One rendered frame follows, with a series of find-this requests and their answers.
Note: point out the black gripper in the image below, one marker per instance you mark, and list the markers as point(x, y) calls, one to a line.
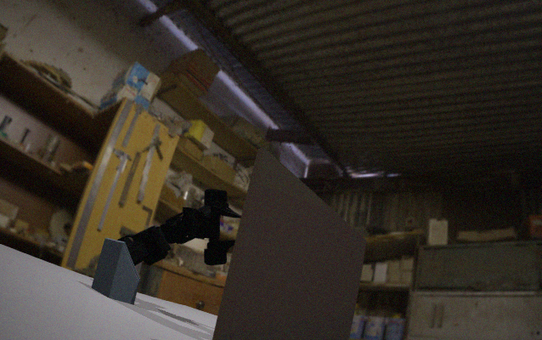
point(216, 251)

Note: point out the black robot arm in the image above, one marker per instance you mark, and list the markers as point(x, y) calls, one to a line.
point(152, 244)

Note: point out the brown flat board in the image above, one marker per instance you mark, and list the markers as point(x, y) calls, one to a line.
point(295, 269)

